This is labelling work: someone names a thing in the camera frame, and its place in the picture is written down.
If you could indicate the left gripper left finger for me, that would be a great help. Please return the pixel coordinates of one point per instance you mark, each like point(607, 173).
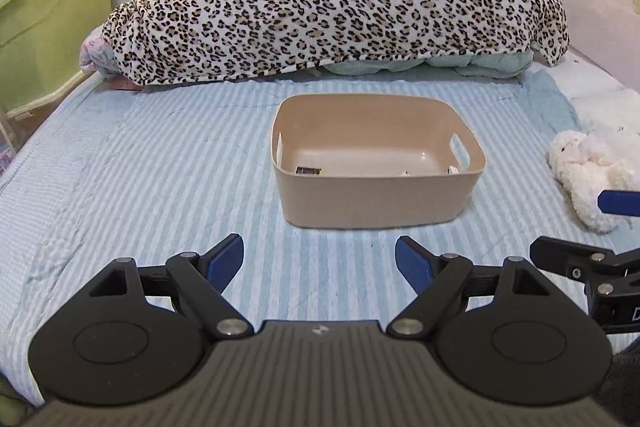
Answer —
point(199, 282)

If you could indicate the light green quilt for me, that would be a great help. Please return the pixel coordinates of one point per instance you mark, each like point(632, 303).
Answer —
point(495, 66)

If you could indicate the white plush toy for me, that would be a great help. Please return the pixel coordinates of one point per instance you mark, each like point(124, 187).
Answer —
point(585, 164)

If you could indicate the green plastic storage bin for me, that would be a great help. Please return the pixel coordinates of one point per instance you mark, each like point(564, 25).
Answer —
point(40, 42)

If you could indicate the leopard print blanket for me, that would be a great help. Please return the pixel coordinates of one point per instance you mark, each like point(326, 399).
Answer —
point(183, 41)

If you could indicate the pink fabric bundle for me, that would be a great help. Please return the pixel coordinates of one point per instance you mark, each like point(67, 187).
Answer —
point(95, 55)

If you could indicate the blue striped bed sheet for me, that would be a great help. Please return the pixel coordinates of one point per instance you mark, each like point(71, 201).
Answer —
point(149, 174)

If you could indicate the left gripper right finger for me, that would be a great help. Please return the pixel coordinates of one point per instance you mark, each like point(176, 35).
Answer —
point(438, 282)

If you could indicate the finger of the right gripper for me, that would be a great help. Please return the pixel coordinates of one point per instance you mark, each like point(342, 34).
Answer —
point(572, 260)
point(620, 203)

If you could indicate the beige plastic storage basket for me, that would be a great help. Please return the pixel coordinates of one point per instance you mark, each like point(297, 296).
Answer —
point(367, 161)

